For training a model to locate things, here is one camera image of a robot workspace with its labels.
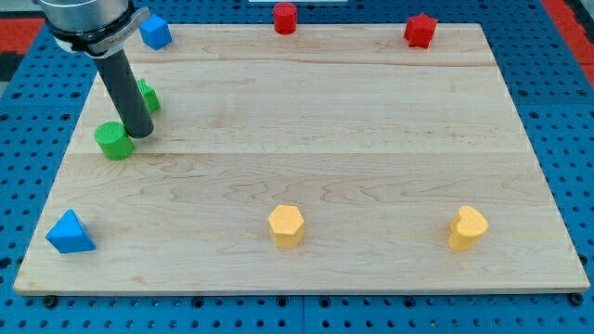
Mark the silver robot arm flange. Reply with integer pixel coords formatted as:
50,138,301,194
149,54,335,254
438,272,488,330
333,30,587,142
35,0,151,58

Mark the yellow hexagon block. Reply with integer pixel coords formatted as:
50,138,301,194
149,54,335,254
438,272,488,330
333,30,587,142
268,205,304,249

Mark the wooden board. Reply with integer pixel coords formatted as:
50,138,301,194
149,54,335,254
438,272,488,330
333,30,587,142
14,23,589,296

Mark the red cylinder block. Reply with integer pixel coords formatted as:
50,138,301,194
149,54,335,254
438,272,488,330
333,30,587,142
273,2,298,34

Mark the green star block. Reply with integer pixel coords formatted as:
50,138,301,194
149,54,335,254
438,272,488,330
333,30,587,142
136,79,161,114

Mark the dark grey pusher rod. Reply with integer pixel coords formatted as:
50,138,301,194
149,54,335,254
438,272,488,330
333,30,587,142
94,49,154,138

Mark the yellow heart block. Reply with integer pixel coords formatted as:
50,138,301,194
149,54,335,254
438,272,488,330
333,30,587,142
447,206,489,251

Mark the red star block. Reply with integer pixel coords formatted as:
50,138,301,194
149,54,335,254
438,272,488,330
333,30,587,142
404,13,438,49

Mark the green cylinder block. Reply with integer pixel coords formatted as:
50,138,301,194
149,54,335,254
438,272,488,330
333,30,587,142
94,122,135,161

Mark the blue cube block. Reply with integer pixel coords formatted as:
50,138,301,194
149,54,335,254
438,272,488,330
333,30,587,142
139,15,173,50

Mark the blue triangle block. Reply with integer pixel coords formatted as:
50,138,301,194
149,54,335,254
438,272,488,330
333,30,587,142
45,209,97,253

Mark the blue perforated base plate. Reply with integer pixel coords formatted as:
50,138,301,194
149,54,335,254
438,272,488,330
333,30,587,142
1,0,593,333

